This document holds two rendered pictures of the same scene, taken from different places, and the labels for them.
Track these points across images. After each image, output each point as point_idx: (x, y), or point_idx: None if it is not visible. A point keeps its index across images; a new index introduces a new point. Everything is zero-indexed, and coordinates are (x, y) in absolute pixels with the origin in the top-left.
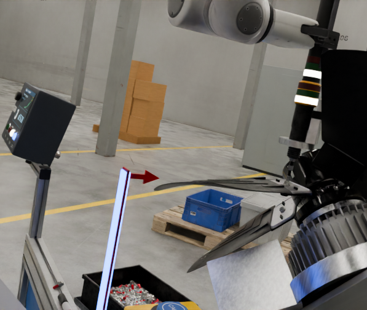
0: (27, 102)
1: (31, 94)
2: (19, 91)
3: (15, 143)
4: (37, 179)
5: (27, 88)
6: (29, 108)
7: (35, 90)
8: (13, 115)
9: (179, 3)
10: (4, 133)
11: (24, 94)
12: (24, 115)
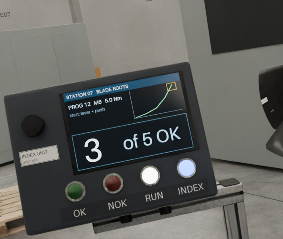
0: (141, 104)
1: (144, 84)
2: (33, 114)
3: (206, 173)
4: (239, 205)
5: (77, 92)
6: (183, 103)
7: (156, 72)
8: (58, 167)
9: None
10: (57, 216)
11: (79, 105)
12: (175, 122)
